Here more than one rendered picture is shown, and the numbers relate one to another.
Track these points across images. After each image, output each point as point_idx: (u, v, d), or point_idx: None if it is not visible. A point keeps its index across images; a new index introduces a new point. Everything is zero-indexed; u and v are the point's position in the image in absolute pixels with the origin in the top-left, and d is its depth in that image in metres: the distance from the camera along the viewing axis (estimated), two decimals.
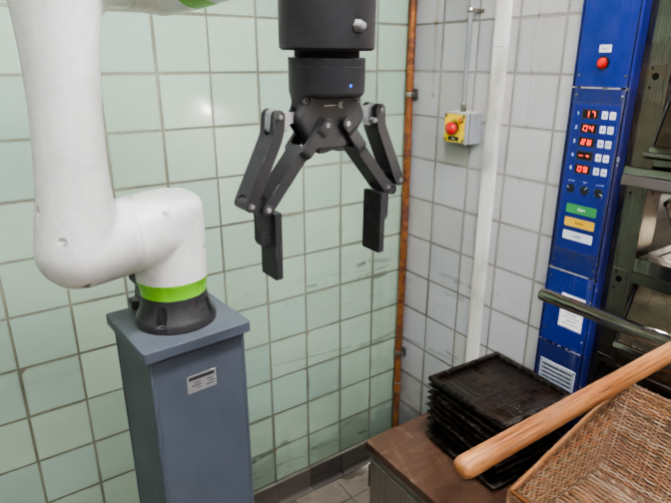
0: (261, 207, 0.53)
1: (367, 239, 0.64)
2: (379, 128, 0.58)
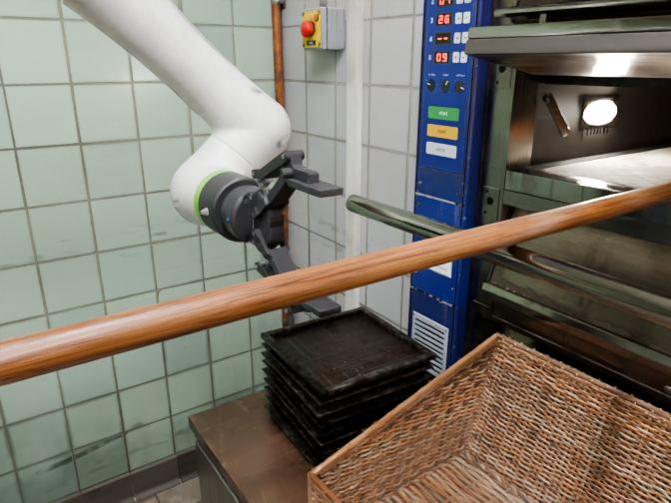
0: None
1: (330, 194, 0.58)
2: (260, 177, 0.68)
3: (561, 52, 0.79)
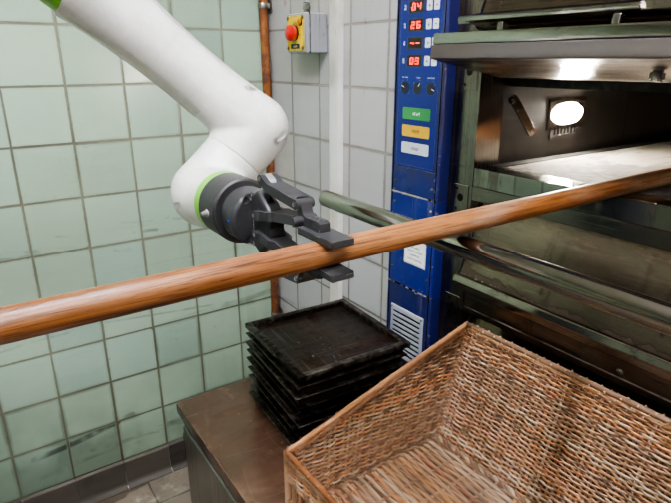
0: None
1: (340, 243, 0.58)
2: (265, 190, 0.67)
3: (514, 57, 0.85)
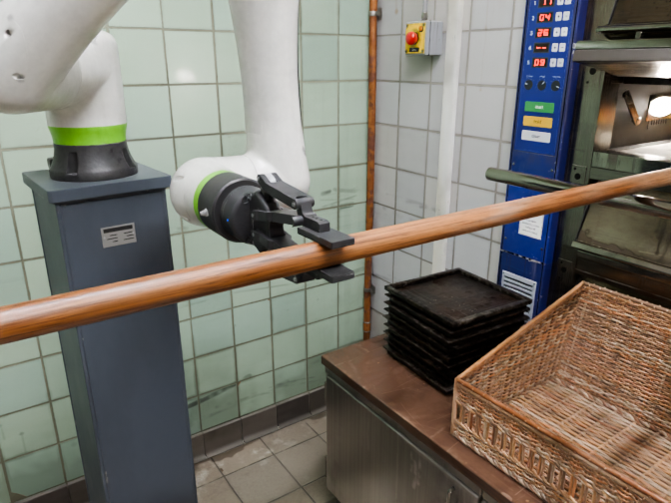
0: None
1: (340, 243, 0.58)
2: (265, 190, 0.67)
3: (657, 60, 1.08)
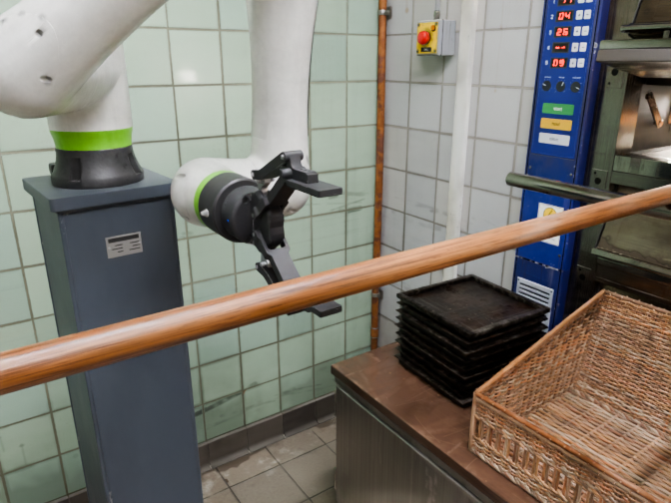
0: None
1: (329, 194, 0.58)
2: (260, 177, 0.68)
3: None
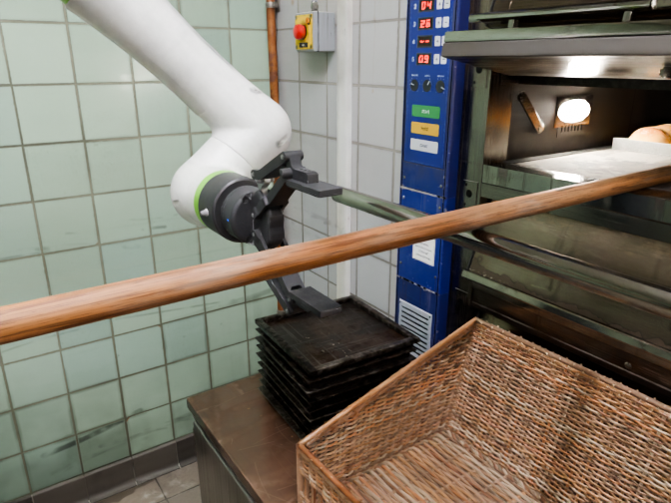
0: (292, 301, 0.68)
1: (329, 194, 0.58)
2: (260, 177, 0.68)
3: (525, 55, 0.86)
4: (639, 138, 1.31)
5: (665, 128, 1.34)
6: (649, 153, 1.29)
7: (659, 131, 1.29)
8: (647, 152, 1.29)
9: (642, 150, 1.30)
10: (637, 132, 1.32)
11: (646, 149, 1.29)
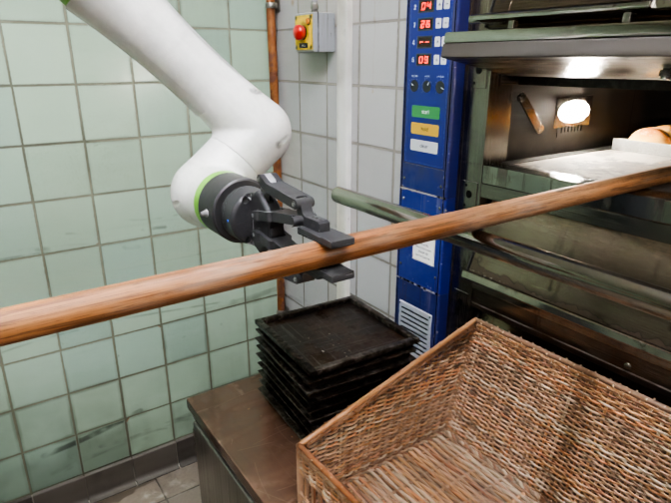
0: None
1: (340, 243, 0.58)
2: (265, 190, 0.67)
3: (525, 55, 0.86)
4: (639, 138, 1.31)
5: (665, 128, 1.34)
6: (649, 154, 1.29)
7: (659, 132, 1.29)
8: (647, 152, 1.29)
9: (642, 150, 1.30)
10: (637, 132, 1.32)
11: (646, 150, 1.29)
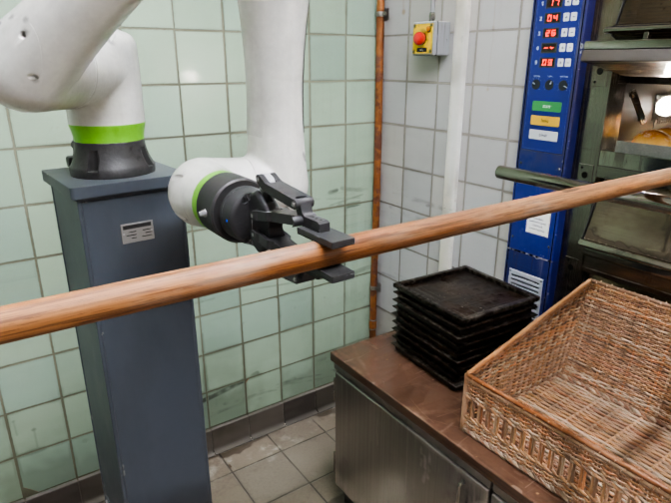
0: None
1: (340, 243, 0.58)
2: (264, 190, 0.67)
3: (665, 60, 1.10)
4: (642, 140, 1.32)
5: (667, 131, 1.36)
6: (652, 156, 1.30)
7: (662, 134, 1.30)
8: (650, 154, 1.30)
9: (645, 153, 1.31)
10: (640, 135, 1.34)
11: (649, 152, 1.30)
